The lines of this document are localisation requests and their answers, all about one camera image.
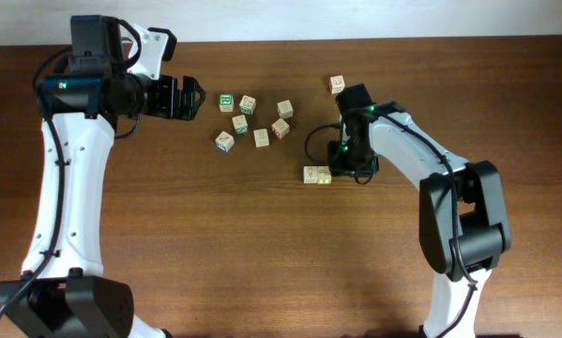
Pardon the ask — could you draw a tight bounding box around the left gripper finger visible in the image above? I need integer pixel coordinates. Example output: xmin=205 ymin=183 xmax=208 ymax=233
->
xmin=181 ymin=76 xmax=205 ymax=99
xmin=179 ymin=96 xmax=205 ymax=121

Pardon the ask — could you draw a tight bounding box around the yellow-sided wooden block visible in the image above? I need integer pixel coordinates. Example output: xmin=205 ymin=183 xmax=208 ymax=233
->
xmin=317 ymin=166 xmax=332 ymax=184

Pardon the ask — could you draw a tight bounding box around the blue-sided leaf block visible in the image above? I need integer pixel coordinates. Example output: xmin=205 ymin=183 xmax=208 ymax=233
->
xmin=215 ymin=131 xmax=235 ymax=152

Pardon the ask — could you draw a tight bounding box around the ice cream picture block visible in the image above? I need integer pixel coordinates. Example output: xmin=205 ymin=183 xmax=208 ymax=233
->
xmin=303 ymin=166 xmax=318 ymax=184

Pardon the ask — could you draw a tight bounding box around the number 8 wooden block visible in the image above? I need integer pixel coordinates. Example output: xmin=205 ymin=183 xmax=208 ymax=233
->
xmin=253 ymin=129 xmax=270 ymax=148

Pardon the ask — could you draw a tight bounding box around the red-sided number 5 block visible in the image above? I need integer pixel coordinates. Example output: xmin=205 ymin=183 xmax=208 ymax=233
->
xmin=271 ymin=118 xmax=290 ymax=139

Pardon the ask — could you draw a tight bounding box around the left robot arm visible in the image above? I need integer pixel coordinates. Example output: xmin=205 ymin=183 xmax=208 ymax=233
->
xmin=0 ymin=15 xmax=206 ymax=337

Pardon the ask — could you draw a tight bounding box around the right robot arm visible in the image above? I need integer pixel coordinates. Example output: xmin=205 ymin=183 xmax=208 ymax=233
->
xmin=328 ymin=84 xmax=512 ymax=337

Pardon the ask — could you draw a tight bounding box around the green R block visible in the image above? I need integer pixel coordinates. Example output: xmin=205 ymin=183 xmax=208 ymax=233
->
xmin=219 ymin=94 xmax=235 ymax=113

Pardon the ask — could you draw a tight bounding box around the green-sided horse block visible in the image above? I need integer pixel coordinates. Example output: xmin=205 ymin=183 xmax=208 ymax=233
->
xmin=232 ymin=115 xmax=249 ymax=134

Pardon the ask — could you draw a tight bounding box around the green animal picture block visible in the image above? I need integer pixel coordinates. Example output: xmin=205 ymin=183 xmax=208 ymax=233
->
xmin=239 ymin=95 xmax=256 ymax=115

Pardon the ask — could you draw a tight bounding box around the far red-sided block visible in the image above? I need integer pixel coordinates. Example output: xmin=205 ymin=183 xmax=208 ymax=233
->
xmin=329 ymin=75 xmax=345 ymax=95

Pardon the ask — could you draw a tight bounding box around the number 6 wooden block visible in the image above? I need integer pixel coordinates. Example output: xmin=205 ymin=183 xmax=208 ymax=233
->
xmin=277 ymin=100 xmax=294 ymax=119

